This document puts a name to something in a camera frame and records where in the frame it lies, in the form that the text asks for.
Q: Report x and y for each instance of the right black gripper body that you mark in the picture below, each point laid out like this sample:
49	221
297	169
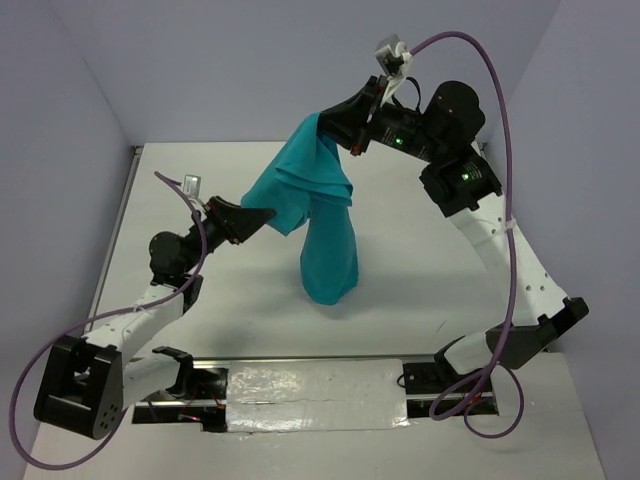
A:
400	128

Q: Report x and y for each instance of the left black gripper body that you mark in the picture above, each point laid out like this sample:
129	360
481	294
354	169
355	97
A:
216	225

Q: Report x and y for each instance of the teal t shirt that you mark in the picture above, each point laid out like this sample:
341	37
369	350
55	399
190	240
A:
306	185

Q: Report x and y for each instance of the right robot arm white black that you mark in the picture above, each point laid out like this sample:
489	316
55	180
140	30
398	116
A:
468	193

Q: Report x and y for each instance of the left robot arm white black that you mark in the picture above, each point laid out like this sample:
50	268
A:
89	381

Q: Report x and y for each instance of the silver tape patch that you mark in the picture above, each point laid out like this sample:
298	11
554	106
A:
337	395

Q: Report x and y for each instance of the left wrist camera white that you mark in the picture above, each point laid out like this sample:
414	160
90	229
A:
191	185

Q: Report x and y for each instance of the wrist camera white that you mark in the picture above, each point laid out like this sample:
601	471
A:
395	59
191	185

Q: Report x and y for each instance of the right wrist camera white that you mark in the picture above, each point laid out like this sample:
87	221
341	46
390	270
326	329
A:
395	59

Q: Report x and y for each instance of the metal base rail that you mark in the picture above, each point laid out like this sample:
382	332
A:
204	403

